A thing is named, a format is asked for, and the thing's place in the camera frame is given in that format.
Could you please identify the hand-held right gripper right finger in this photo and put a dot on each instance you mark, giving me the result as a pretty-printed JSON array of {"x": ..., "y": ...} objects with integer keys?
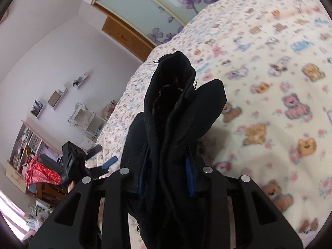
[{"x": 190, "y": 179}]

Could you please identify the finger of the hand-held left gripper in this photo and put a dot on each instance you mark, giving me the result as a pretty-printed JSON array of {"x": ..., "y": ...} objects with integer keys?
[
  {"x": 110, "y": 162},
  {"x": 93, "y": 150}
]

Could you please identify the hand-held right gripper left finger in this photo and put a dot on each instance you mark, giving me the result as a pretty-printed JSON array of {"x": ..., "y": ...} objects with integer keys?
[{"x": 142, "y": 179}]

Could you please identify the black pants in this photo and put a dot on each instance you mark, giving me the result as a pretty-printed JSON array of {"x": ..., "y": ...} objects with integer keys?
[{"x": 171, "y": 122}]

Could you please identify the dark chair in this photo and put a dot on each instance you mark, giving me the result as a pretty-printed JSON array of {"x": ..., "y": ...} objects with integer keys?
[{"x": 51, "y": 160}]

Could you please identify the white vanity mirror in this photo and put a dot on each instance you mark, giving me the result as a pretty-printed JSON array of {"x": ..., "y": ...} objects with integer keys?
[{"x": 85, "y": 120}]

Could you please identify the red patterned cloth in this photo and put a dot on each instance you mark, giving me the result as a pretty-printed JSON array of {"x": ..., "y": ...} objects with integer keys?
[{"x": 39, "y": 171}]

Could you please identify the small decor figurines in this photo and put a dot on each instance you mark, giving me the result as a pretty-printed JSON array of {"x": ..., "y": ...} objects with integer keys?
[{"x": 109, "y": 109}]

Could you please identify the white bookshelf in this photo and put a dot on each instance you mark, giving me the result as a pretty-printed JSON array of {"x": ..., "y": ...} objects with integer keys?
[{"x": 23, "y": 147}]

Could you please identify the pile of books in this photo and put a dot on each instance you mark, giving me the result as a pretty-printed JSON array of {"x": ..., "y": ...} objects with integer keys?
[{"x": 36, "y": 215}]

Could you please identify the wooden door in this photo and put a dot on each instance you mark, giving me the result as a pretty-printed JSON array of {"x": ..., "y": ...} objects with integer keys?
[{"x": 124, "y": 35}]

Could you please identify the bear printed blanket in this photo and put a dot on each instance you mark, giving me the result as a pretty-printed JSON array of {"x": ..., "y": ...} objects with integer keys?
[{"x": 272, "y": 57}]

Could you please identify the flower patterned glass wardrobe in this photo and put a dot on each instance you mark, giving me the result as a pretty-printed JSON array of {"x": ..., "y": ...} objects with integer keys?
[{"x": 145, "y": 7}]

